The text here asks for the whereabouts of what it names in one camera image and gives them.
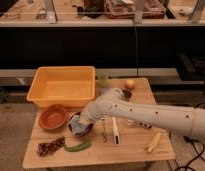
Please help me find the purple bowl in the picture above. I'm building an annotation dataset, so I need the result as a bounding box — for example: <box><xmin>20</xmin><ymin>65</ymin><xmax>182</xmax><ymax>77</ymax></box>
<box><xmin>68</xmin><ymin>112</ymin><xmax>93</xmax><ymax>136</ymax></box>

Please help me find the grey-blue towel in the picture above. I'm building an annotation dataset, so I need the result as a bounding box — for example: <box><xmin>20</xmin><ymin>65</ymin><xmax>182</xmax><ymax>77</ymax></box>
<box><xmin>68</xmin><ymin>115</ymin><xmax>89</xmax><ymax>135</ymax></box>

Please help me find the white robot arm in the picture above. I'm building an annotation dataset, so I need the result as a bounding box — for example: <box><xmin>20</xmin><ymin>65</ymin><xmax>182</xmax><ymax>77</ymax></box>
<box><xmin>80</xmin><ymin>88</ymin><xmax>205</xmax><ymax>142</ymax></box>

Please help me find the orange-brown bowl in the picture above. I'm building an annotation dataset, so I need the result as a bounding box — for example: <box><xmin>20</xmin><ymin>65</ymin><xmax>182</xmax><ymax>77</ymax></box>
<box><xmin>38</xmin><ymin>105</ymin><xmax>69</xmax><ymax>130</ymax></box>

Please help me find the green cup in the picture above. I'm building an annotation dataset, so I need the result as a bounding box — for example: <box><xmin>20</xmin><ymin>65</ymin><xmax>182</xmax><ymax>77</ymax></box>
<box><xmin>98</xmin><ymin>74</ymin><xmax>108</xmax><ymax>88</ymax></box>

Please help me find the dark metal cup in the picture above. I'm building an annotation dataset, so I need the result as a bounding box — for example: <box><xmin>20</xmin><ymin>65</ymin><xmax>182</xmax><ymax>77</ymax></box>
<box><xmin>123</xmin><ymin>90</ymin><xmax>132</xmax><ymax>101</ymax></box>

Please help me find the orange fruit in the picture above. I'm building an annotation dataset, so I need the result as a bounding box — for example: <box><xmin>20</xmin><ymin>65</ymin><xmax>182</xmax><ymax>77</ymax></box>
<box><xmin>124</xmin><ymin>80</ymin><xmax>135</xmax><ymax>90</ymax></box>

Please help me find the yellow plastic tub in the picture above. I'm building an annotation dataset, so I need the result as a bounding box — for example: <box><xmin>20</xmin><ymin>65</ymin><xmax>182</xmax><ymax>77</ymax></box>
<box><xmin>27</xmin><ymin>66</ymin><xmax>95</xmax><ymax>107</ymax></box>

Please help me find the white plastic cup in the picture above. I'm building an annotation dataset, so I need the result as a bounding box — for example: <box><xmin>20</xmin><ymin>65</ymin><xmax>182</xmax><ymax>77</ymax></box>
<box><xmin>124</xmin><ymin>119</ymin><xmax>135</xmax><ymax>126</ymax></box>

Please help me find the metal fork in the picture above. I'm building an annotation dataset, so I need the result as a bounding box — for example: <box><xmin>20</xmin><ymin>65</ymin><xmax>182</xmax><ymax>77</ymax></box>
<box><xmin>101</xmin><ymin>117</ymin><xmax>107</xmax><ymax>143</ymax></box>

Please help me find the green chili pepper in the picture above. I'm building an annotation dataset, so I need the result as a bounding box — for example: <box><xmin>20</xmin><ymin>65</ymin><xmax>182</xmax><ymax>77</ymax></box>
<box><xmin>64</xmin><ymin>140</ymin><xmax>92</xmax><ymax>152</ymax></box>

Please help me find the dark red grape bunch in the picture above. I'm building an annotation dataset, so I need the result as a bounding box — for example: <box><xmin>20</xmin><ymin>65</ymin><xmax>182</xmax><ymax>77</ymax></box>
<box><xmin>37</xmin><ymin>137</ymin><xmax>65</xmax><ymax>157</ymax></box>

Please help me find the white-handled brush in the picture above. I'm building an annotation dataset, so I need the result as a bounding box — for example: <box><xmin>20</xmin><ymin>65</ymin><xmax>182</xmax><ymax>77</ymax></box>
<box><xmin>112</xmin><ymin>117</ymin><xmax>119</xmax><ymax>145</ymax></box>

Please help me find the black cable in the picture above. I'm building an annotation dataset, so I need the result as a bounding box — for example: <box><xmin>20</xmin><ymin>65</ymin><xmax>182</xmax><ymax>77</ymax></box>
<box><xmin>169</xmin><ymin>134</ymin><xmax>205</xmax><ymax>171</ymax></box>

